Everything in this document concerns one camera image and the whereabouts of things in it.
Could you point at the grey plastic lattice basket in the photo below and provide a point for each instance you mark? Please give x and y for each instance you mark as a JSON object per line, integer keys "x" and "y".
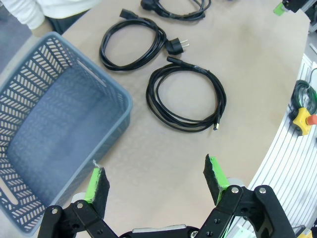
{"x": 62, "y": 119}

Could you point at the aluminium profile rail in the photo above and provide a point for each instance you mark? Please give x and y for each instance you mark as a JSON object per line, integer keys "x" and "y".
{"x": 277, "y": 173}

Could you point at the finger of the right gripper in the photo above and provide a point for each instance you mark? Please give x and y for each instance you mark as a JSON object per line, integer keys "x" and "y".
{"x": 278, "y": 8}

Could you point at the person's right hand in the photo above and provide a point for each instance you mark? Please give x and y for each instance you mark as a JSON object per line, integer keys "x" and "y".
{"x": 39, "y": 31}

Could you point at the person in white sweatshirt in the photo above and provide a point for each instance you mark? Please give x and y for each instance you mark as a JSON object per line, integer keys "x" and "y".
{"x": 69, "y": 7}

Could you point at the yellow red emergency stop button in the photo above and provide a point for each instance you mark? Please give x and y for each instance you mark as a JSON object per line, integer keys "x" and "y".
{"x": 303, "y": 119}

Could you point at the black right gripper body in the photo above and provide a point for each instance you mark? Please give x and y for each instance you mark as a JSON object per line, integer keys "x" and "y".
{"x": 294, "y": 5}

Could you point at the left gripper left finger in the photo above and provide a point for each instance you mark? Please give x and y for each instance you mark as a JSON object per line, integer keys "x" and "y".
{"x": 96, "y": 193}

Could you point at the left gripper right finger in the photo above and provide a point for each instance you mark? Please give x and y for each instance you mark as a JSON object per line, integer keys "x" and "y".
{"x": 218, "y": 183}

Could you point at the person's right forearm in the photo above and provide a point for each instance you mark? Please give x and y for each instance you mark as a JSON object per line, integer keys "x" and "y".
{"x": 22, "y": 10}

